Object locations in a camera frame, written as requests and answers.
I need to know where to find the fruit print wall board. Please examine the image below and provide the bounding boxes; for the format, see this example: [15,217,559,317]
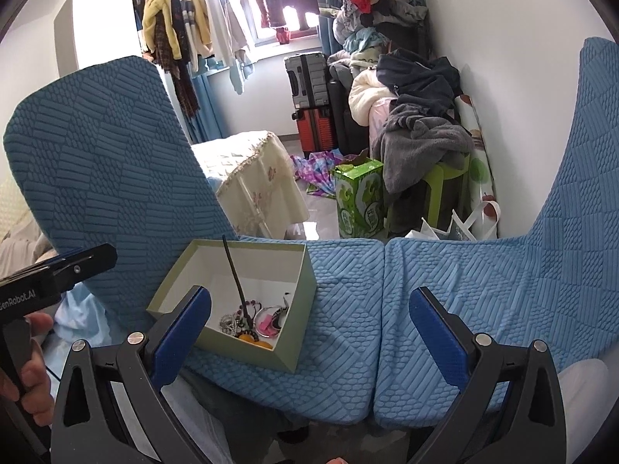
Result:
[455,94,499,240]

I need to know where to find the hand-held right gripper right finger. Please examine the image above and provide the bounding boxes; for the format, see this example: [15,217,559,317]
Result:
[406,286,568,464]

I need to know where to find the green plastic stool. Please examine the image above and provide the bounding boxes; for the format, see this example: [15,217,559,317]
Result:
[423,155,472,230]

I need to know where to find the purple colourful cloth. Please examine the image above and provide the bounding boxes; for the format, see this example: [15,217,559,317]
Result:
[290,151,361,199]

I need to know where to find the table with cream cloth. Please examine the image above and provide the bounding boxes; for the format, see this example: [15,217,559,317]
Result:
[191,130,310,240]

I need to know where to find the dark plaid scarf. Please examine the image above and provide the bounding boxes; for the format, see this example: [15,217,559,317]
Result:
[155,0,199,119]

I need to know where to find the yellow knit sweater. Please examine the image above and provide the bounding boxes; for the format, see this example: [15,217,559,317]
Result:
[142,0,214,59]

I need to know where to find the cream duvet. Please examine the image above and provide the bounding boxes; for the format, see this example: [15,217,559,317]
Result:
[349,72,402,126]

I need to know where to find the dark blue-grey garment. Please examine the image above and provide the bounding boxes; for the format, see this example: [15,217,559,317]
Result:
[376,48,462,112]

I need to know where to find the black hair stick orange ornaments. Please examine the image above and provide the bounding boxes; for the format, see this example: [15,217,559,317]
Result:
[221,234,272,350]

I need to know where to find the person's grey trousers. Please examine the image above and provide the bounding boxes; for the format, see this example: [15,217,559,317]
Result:
[556,360,611,426]

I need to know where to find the beige cushion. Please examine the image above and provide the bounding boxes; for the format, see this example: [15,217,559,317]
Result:
[0,174,54,271]

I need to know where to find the light blue cloth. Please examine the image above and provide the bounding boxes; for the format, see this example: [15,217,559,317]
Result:
[53,283,117,346]

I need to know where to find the window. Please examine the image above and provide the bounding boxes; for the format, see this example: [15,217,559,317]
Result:
[242,0,349,44]

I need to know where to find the silver chain bracelet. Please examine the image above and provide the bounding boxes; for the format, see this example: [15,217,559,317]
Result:
[220,312,247,336]

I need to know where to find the blue curtain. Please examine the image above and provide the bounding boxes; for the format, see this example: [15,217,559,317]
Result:
[186,63,228,143]

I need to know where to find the pink cloth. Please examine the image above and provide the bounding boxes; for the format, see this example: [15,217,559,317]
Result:
[368,97,397,141]

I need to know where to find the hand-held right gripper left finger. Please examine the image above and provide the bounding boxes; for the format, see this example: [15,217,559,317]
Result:
[51,285,214,464]

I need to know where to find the green printed carton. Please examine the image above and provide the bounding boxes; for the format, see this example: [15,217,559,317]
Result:
[333,151,388,239]

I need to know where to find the black suitcase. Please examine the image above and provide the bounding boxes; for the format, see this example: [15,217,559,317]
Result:
[328,77,361,153]

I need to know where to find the grey fleece blanket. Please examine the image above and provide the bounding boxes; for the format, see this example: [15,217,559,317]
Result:
[370,104,475,194]

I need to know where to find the person's left hand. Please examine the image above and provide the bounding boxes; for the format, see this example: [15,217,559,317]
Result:
[17,313,56,426]

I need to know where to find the pile of mixed clothes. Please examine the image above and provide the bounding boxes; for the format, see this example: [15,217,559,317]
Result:
[329,0,431,73]

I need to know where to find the white tote bag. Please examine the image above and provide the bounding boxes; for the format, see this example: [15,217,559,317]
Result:
[450,201,501,241]

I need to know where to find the white hanging shirt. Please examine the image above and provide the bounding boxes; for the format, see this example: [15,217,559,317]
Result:
[200,0,255,66]

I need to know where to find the red suitcase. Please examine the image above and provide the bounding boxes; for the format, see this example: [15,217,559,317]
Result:
[292,106,338,158]

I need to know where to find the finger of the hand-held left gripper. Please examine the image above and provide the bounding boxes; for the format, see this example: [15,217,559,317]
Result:
[34,244,118,295]

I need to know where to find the blue textured sofa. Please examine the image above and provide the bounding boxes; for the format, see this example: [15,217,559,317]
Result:
[2,36,619,433]

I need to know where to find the grey hard suitcase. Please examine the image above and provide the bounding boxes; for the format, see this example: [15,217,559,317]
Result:
[284,52,330,109]

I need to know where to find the white wardrobe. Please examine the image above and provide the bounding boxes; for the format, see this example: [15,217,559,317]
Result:
[54,0,146,78]

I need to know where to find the white cardboard box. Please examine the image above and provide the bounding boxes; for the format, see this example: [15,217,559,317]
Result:
[146,239,317,374]

